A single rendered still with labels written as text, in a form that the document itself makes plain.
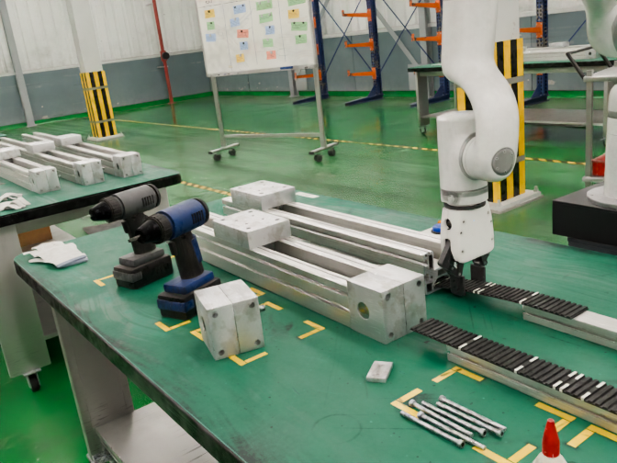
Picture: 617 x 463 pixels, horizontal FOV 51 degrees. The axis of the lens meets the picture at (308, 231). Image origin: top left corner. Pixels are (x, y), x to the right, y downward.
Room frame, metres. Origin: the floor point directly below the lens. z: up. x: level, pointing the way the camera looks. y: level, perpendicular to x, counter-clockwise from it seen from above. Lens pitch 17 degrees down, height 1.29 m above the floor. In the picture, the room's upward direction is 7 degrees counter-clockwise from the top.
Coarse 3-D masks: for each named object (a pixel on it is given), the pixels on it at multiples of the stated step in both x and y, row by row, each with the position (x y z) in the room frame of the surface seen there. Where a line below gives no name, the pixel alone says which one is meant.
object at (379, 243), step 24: (288, 216) 1.53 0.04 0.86; (312, 216) 1.56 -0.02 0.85; (336, 216) 1.48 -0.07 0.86; (312, 240) 1.45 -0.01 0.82; (336, 240) 1.37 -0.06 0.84; (360, 240) 1.30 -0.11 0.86; (384, 240) 1.26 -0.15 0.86; (408, 240) 1.28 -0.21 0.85; (432, 240) 1.23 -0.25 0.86; (384, 264) 1.26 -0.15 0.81; (408, 264) 1.18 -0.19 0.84; (432, 264) 1.16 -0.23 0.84; (432, 288) 1.16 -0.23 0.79
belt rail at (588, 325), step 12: (528, 312) 1.00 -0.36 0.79; (540, 312) 0.97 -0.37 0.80; (588, 312) 0.93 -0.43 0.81; (552, 324) 0.95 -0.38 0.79; (564, 324) 0.94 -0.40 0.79; (576, 324) 0.92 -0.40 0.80; (588, 324) 0.90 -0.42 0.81; (600, 324) 0.89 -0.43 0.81; (612, 324) 0.89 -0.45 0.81; (588, 336) 0.90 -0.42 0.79; (600, 336) 0.89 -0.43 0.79; (612, 336) 0.87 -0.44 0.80
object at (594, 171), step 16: (592, 48) 4.17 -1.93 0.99; (576, 64) 3.83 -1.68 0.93; (608, 64) 4.17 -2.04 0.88; (592, 80) 3.75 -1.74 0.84; (608, 80) 3.69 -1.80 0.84; (592, 96) 3.78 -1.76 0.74; (592, 112) 3.78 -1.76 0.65; (592, 128) 3.78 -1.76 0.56; (592, 160) 3.77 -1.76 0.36; (592, 176) 3.76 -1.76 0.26
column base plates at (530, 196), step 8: (88, 136) 11.01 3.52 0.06; (96, 136) 10.68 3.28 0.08; (112, 136) 10.81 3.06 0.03; (120, 136) 10.87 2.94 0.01; (528, 192) 4.36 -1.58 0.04; (536, 192) 4.34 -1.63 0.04; (512, 200) 4.21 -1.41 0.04; (520, 200) 4.22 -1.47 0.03; (528, 200) 4.24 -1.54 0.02; (496, 208) 4.11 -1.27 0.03; (504, 208) 4.12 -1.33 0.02; (512, 208) 4.14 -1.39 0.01
